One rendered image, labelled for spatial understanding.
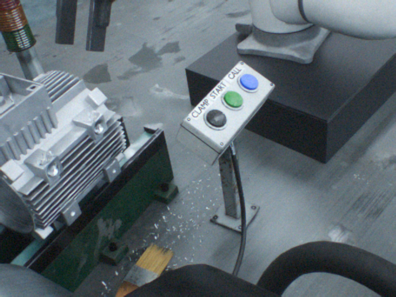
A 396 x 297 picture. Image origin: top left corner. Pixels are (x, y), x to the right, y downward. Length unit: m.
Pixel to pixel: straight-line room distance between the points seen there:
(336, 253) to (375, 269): 0.03
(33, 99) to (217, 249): 0.40
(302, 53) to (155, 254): 0.54
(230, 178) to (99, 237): 0.25
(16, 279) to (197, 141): 0.32
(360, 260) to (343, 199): 0.68
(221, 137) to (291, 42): 0.47
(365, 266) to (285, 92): 0.77
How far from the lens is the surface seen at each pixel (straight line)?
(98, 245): 0.88
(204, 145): 0.69
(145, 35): 1.56
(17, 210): 0.85
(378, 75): 1.09
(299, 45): 1.12
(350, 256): 0.28
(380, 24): 0.94
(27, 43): 1.11
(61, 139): 0.74
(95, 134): 0.75
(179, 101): 1.22
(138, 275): 0.86
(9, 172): 0.69
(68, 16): 0.75
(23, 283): 0.49
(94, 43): 0.71
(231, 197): 0.87
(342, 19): 0.97
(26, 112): 0.71
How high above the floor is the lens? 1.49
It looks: 40 degrees down
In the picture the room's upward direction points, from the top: 10 degrees counter-clockwise
